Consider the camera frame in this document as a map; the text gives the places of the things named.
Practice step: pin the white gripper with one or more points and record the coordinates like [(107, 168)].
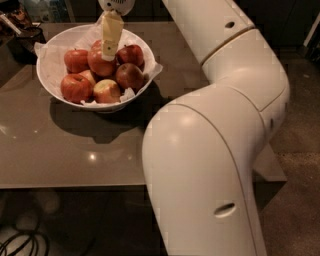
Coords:
[(116, 5)]

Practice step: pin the large red apple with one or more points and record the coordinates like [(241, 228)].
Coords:
[(98, 65)]

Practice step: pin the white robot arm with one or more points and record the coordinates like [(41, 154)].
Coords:
[(199, 150)]

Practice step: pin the red apple back centre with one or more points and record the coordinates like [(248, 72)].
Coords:
[(96, 45)]

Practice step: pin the red apple back right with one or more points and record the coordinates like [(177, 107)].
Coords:
[(130, 54)]

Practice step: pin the red apple far left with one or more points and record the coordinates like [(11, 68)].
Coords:
[(76, 60)]

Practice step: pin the pale apple middle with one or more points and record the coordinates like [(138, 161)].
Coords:
[(88, 74)]

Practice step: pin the yellowish red apple front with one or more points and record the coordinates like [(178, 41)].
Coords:
[(106, 91)]

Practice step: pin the red apple front left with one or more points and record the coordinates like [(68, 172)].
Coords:
[(76, 88)]

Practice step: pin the white paper liner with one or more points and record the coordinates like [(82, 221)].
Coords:
[(146, 66)]

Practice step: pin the dark basket with items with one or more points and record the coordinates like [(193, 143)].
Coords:
[(15, 22)]

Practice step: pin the dark cabinet behind table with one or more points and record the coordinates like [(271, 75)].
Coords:
[(284, 23)]

